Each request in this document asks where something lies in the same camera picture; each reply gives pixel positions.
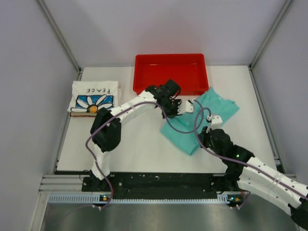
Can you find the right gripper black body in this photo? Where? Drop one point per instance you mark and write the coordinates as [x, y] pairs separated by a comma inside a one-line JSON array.
[[206, 138]]

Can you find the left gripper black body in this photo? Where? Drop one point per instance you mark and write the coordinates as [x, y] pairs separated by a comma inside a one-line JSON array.
[[171, 108]]

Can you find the teal t-shirt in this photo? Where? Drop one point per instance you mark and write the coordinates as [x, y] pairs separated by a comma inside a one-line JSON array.
[[179, 131]]

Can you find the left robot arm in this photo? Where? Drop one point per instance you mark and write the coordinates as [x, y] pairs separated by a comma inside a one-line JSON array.
[[105, 133]]

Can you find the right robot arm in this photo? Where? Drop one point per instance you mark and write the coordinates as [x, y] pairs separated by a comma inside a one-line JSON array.
[[247, 172]]

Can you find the red plastic bin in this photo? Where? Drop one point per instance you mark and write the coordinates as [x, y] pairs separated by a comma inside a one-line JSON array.
[[187, 70]]

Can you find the folded white daisy t-shirt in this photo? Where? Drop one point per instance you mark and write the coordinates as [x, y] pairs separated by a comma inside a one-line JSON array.
[[88, 97]]

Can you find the folded brown t-shirt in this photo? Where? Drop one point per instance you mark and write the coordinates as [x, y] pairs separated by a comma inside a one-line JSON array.
[[81, 115]]

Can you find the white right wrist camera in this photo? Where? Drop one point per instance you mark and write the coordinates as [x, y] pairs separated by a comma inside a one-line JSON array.
[[214, 122]]

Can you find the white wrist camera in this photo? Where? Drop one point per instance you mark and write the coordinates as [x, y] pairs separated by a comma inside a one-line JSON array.
[[214, 122], [189, 106]]

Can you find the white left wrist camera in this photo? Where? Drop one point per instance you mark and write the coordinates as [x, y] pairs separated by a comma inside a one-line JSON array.
[[189, 106]]

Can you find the aluminium corner post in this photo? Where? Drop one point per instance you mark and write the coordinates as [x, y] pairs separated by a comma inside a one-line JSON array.
[[287, 5], [57, 32]]

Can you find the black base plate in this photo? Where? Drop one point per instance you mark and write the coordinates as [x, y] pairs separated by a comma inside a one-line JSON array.
[[234, 193]]

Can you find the left aluminium corner post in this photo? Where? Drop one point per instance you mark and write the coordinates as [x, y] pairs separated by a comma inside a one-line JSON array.
[[57, 32]]

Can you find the aluminium frame rail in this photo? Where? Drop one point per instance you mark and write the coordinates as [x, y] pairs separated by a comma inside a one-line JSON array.
[[65, 184]]

